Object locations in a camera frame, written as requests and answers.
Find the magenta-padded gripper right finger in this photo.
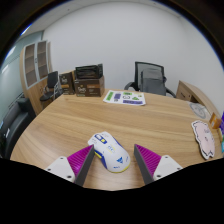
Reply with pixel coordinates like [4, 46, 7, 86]
[133, 143, 184, 186]

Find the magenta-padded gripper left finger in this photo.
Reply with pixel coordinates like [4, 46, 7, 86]
[44, 144, 96, 187]

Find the white blue yellow computer mouse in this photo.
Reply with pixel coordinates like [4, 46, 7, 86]
[87, 130, 132, 174]

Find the pink irregular cartoon mouse pad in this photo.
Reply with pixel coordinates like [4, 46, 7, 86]
[190, 119, 217, 161]

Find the black leather sofa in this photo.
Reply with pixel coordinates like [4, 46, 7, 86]
[0, 97, 37, 160]

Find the round grey printed mat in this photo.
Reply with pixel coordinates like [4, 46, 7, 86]
[189, 101, 212, 120]

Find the wooden side desk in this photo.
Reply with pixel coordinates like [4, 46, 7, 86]
[175, 80, 221, 116]

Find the wooden glass-door cabinet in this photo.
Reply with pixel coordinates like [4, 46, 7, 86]
[18, 39, 54, 116]

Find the white green purple sticker sheet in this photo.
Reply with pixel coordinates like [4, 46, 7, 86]
[102, 89, 147, 107]

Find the small dark brown cardboard box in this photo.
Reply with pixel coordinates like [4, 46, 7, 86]
[58, 70, 76, 96]

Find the grey backpack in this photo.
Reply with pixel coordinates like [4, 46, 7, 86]
[139, 67, 167, 97]

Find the large brown printed cardboard box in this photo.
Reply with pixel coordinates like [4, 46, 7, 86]
[73, 75, 106, 98]

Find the black visitor chair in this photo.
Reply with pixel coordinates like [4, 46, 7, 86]
[39, 70, 64, 102]

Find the black mesh office chair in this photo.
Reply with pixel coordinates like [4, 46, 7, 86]
[124, 61, 177, 98]

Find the black appliance box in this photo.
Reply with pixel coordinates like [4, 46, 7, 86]
[75, 63, 104, 80]

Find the ceiling light panel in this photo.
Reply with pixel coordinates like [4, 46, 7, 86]
[20, 24, 33, 36]

